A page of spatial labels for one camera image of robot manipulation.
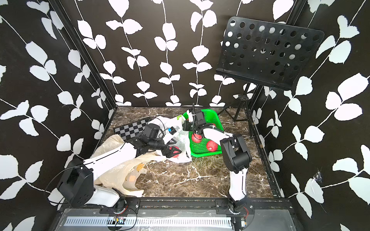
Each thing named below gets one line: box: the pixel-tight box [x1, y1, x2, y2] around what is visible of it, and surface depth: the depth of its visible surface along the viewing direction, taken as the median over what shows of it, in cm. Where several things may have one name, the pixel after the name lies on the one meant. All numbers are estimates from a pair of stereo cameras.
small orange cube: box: [128, 175, 136, 182], surface depth 83 cm
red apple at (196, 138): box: [191, 133, 203, 143], surface depth 97 cm
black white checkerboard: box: [114, 118, 150, 141], surface depth 106 cm
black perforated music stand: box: [215, 16, 325, 139], surface depth 65 cm
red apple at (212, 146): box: [206, 140, 218, 153], surface depth 93 cm
